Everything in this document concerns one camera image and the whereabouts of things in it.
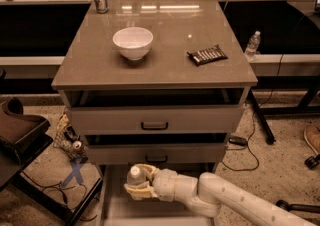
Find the dark brown chair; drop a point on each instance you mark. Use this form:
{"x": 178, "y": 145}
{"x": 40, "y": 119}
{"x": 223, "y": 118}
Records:
{"x": 22, "y": 139}

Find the bottom open grey drawer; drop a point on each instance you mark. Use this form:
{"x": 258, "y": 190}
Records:
{"x": 117, "y": 208}

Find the white ceramic bowl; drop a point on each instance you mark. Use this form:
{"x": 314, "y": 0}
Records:
{"x": 133, "y": 42}

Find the clear plastic water bottle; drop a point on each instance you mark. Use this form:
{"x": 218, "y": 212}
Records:
{"x": 136, "y": 176}

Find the middle grey drawer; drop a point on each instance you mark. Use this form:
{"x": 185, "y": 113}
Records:
{"x": 157, "y": 148}

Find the blue tape cross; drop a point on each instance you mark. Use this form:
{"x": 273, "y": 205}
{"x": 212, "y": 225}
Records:
{"x": 76, "y": 165}

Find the black power adapter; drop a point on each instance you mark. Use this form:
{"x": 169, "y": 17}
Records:
{"x": 238, "y": 141}

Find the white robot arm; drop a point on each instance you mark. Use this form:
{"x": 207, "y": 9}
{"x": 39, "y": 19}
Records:
{"x": 205, "y": 195}

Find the brown shoe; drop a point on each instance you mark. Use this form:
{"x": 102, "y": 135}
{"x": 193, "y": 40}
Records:
{"x": 312, "y": 137}

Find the black office chair base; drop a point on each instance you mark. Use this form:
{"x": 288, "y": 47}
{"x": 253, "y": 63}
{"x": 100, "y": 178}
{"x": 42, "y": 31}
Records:
{"x": 298, "y": 207}

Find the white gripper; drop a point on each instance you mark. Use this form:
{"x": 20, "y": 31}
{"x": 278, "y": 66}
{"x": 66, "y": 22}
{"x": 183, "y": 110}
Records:
{"x": 167, "y": 182}

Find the wire basket with cans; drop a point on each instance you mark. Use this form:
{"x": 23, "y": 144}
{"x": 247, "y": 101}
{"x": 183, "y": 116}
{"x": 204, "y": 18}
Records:
{"x": 67, "y": 140}

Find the top grey drawer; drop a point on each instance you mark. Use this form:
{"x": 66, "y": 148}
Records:
{"x": 106, "y": 112}

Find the black snack bar packet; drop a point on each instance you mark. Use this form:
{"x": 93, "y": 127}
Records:
{"x": 208, "y": 55}

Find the grey drawer cabinet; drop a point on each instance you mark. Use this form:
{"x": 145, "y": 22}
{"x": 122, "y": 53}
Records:
{"x": 93, "y": 62}

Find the water bottle on ledge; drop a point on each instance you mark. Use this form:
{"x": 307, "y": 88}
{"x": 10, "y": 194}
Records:
{"x": 252, "y": 45}

